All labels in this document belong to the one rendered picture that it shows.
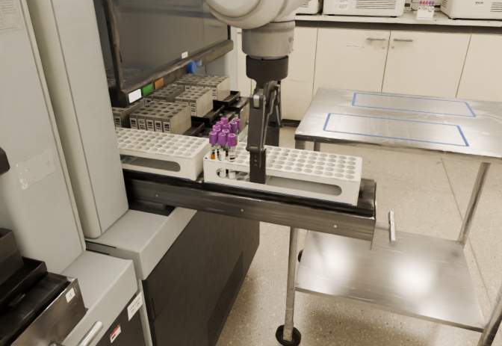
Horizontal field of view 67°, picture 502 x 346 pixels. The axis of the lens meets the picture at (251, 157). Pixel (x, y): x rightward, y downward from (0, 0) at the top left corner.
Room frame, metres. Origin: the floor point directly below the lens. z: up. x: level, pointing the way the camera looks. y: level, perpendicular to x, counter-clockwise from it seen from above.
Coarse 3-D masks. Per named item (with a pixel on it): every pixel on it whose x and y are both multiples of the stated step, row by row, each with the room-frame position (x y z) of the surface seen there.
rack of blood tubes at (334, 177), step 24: (240, 144) 0.72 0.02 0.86; (216, 168) 0.64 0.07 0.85; (240, 168) 0.63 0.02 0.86; (288, 168) 0.62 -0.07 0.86; (312, 168) 0.61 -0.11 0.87; (336, 168) 0.61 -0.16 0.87; (360, 168) 0.61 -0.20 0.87; (288, 192) 0.60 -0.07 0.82; (312, 192) 0.59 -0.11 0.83; (336, 192) 0.62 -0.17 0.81
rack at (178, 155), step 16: (128, 144) 0.72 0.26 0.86; (144, 144) 0.73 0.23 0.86; (160, 144) 0.72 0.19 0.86; (176, 144) 0.73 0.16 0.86; (192, 144) 0.72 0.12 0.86; (208, 144) 0.73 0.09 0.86; (128, 160) 0.75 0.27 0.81; (144, 160) 0.76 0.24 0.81; (160, 160) 0.76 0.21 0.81; (176, 160) 0.67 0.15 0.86; (192, 160) 0.66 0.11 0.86; (192, 176) 0.66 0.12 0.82
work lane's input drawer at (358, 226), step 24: (144, 192) 0.67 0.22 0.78; (168, 192) 0.66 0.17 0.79; (192, 192) 0.64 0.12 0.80; (216, 192) 0.63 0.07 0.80; (240, 192) 0.62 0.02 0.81; (264, 192) 0.61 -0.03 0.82; (360, 192) 0.60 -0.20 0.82; (240, 216) 0.61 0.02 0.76; (264, 216) 0.60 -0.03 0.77; (288, 216) 0.58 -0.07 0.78; (312, 216) 0.57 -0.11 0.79; (336, 216) 0.56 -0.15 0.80; (360, 216) 0.55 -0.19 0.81
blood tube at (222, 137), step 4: (220, 136) 0.64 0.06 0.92; (224, 136) 0.64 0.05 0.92; (220, 140) 0.64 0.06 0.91; (224, 140) 0.64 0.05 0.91; (220, 144) 0.64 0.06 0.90; (224, 144) 0.64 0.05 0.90; (220, 148) 0.64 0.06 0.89; (224, 148) 0.64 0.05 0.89; (220, 152) 0.64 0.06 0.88; (224, 152) 0.64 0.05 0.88; (220, 156) 0.64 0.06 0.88; (224, 156) 0.64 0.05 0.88; (220, 160) 0.64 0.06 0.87; (224, 160) 0.64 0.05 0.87; (220, 168) 0.65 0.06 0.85; (220, 172) 0.65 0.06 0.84; (224, 172) 0.65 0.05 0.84; (220, 176) 0.65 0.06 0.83; (224, 176) 0.65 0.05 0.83
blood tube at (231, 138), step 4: (228, 136) 0.64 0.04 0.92; (232, 136) 0.64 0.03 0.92; (228, 140) 0.64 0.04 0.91; (232, 140) 0.63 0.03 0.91; (228, 144) 0.64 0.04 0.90; (232, 144) 0.63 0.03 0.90; (232, 148) 0.64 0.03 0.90; (232, 152) 0.64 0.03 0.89; (232, 156) 0.64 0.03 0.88; (232, 160) 0.64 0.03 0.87; (232, 172) 0.64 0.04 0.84; (232, 176) 0.64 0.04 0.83
